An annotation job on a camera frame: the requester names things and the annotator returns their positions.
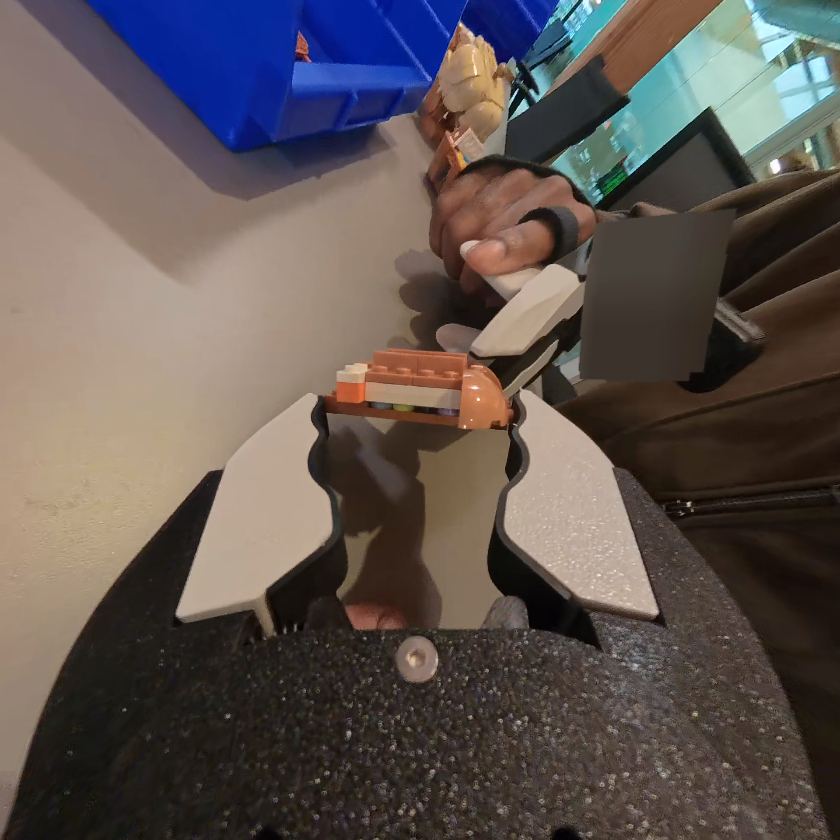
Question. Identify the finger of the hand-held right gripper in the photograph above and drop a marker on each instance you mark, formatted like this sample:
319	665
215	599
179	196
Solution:
525	315
533	367

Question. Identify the orange-brown lego assembly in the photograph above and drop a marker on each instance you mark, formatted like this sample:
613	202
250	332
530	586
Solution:
420	371

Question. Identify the blue plastic bin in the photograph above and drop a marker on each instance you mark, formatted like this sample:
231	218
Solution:
229	65
505	26

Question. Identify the person's brown jacket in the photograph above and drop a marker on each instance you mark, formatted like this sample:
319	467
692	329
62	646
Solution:
754	459

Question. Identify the black office chair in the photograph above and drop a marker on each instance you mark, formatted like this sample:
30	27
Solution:
564	111

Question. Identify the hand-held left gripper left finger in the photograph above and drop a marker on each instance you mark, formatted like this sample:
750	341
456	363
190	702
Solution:
262	518

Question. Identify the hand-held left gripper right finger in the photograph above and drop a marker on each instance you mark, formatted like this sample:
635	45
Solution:
571	518

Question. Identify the black computer monitor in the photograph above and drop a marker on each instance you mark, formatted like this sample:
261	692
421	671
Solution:
682	164

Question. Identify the person's right hand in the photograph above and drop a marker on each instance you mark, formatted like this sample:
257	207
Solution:
485	203

